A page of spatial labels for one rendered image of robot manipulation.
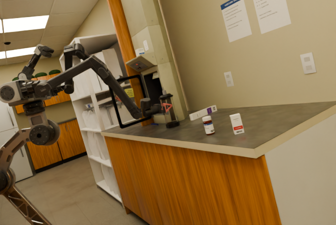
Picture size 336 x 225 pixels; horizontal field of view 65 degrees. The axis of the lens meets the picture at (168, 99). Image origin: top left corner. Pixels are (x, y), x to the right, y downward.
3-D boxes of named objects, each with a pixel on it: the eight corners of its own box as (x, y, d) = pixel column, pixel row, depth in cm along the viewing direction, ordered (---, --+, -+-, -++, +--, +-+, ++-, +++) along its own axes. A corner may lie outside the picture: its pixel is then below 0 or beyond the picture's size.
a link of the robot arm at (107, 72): (97, 66, 170) (95, 71, 160) (104, 61, 169) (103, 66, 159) (135, 115, 186) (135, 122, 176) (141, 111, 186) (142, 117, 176)
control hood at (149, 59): (140, 71, 228) (137, 60, 227) (157, 64, 200) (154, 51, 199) (128, 74, 222) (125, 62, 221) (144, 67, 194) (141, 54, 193)
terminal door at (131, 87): (152, 118, 228) (139, 73, 226) (120, 129, 212) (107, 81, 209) (151, 118, 229) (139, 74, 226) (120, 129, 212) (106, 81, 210)
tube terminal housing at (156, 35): (177, 115, 244) (155, 34, 238) (198, 114, 216) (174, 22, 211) (154, 123, 231) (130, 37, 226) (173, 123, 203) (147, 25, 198)
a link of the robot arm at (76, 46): (62, 41, 189) (61, 49, 183) (82, 42, 194) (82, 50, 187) (64, 85, 220) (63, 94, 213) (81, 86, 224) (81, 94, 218)
